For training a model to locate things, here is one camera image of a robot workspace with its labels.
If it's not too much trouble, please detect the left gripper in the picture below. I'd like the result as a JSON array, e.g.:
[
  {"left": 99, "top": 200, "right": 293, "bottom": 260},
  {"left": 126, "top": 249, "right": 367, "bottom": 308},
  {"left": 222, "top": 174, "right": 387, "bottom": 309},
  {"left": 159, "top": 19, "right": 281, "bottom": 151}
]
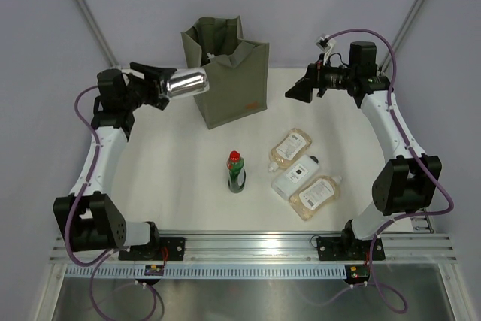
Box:
[{"left": 122, "top": 63, "right": 177, "bottom": 112}]

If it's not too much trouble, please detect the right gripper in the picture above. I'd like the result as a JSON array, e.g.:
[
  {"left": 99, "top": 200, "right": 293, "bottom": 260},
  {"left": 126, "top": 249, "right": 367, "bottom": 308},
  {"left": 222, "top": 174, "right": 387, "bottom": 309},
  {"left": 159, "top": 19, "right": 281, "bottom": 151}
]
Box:
[{"left": 286, "top": 53, "right": 356, "bottom": 104}]

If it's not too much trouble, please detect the white grey cylindrical bottle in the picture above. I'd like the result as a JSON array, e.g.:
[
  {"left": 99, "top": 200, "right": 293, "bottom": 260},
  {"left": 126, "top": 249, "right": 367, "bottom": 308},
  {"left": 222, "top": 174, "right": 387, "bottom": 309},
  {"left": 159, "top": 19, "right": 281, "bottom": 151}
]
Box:
[{"left": 165, "top": 68, "right": 210, "bottom": 100}]

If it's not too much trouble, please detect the green canvas bag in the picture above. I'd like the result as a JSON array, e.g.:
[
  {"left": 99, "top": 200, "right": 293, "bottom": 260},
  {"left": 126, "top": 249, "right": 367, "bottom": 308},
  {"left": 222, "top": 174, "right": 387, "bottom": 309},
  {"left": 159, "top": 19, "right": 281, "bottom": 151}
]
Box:
[{"left": 181, "top": 17, "right": 270, "bottom": 129}]

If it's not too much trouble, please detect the white conditioner bottle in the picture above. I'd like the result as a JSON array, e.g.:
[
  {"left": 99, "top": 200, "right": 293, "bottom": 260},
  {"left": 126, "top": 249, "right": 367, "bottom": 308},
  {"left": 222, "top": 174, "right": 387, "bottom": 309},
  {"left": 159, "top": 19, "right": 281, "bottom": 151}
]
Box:
[{"left": 271, "top": 155, "right": 320, "bottom": 201}]

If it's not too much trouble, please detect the green dish soap bottle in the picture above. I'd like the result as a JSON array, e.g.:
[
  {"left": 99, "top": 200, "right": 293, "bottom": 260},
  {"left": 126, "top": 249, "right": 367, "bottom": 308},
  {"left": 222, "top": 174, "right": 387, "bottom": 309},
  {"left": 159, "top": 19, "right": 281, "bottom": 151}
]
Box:
[{"left": 226, "top": 150, "right": 247, "bottom": 193}]

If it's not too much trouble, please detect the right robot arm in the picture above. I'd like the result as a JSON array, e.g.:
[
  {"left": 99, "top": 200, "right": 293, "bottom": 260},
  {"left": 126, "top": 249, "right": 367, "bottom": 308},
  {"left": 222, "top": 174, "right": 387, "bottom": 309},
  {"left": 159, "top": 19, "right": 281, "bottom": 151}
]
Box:
[{"left": 285, "top": 38, "right": 442, "bottom": 261}]

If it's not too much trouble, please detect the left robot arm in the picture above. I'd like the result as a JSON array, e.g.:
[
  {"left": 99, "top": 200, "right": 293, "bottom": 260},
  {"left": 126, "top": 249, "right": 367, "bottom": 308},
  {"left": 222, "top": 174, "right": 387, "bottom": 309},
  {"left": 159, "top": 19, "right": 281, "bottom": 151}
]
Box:
[{"left": 53, "top": 62, "right": 176, "bottom": 267}]

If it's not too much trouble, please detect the left circuit board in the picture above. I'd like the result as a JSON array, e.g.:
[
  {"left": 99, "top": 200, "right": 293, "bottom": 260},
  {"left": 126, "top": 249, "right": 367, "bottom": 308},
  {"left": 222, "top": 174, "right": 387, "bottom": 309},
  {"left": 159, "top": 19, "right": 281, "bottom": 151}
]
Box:
[{"left": 144, "top": 265, "right": 165, "bottom": 277}]

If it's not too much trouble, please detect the circuit board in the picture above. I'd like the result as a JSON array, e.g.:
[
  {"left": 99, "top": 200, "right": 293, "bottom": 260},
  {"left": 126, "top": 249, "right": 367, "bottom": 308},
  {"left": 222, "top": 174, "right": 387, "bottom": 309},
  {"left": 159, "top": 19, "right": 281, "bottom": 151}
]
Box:
[
  {"left": 144, "top": 265, "right": 165, "bottom": 277},
  {"left": 346, "top": 265, "right": 370, "bottom": 280}
]

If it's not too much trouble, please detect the right circuit board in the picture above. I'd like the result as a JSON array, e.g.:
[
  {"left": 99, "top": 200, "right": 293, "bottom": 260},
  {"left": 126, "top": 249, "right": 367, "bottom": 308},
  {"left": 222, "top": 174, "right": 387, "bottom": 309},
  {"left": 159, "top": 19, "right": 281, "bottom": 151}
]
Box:
[{"left": 346, "top": 265, "right": 370, "bottom": 280}]

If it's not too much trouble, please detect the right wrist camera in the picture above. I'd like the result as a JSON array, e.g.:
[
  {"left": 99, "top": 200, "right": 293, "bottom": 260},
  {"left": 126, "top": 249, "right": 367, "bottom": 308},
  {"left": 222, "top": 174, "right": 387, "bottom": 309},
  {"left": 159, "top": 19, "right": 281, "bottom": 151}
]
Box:
[{"left": 316, "top": 34, "right": 336, "bottom": 65}]

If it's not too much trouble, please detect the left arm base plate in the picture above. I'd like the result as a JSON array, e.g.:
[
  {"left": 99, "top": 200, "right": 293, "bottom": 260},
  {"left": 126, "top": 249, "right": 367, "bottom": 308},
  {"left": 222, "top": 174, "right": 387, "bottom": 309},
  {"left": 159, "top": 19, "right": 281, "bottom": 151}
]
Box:
[{"left": 118, "top": 236, "right": 186, "bottom": 262}]

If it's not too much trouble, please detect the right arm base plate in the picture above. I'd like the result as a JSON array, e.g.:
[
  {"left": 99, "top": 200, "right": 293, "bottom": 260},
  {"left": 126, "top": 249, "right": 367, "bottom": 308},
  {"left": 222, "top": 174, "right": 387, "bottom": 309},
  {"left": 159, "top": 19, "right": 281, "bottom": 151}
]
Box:
[{"left": 316, "top": 237, "right": 386, "bottom": 261}]

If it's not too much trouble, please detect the aluminium rail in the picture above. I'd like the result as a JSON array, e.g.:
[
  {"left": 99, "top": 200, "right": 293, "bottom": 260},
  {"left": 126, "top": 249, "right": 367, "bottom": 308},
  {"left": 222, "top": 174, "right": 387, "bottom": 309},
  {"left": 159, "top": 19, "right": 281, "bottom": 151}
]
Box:
[{"left": 48, "top": 229, "right": 458, "bottom": 265}]

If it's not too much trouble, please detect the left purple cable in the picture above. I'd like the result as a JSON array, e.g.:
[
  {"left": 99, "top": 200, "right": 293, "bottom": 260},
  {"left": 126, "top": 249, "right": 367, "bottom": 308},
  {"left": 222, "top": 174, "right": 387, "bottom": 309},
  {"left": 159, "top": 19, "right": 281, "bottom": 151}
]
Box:
[{"left": 65, "top": 86, "right": 166, "bottom": 319}]

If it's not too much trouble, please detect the purple cable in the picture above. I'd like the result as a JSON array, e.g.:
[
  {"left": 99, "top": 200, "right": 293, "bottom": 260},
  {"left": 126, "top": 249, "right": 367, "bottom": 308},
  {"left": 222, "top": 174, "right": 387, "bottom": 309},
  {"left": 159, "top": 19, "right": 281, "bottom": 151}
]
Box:
[
  {"left": 65, "top": 86, "right": 166, "bottom": 319},
  {"left": 300, "top": 29, "right": 455, "bottom": 313}
]

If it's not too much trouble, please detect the white slotted cable duct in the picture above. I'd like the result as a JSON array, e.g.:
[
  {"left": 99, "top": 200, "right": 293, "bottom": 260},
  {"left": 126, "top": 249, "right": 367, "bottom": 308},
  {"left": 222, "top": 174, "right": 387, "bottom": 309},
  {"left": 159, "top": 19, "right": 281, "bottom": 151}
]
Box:
[{"left": 65, "top": 264, "right": 346, "bottom": 280}]

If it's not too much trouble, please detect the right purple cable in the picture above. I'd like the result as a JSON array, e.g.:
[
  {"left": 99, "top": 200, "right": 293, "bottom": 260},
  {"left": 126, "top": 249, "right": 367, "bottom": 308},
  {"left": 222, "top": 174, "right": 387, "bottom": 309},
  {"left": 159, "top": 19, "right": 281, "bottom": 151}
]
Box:
[{"left": 300, "top": 29, "right": 455, "bottom": 313}]

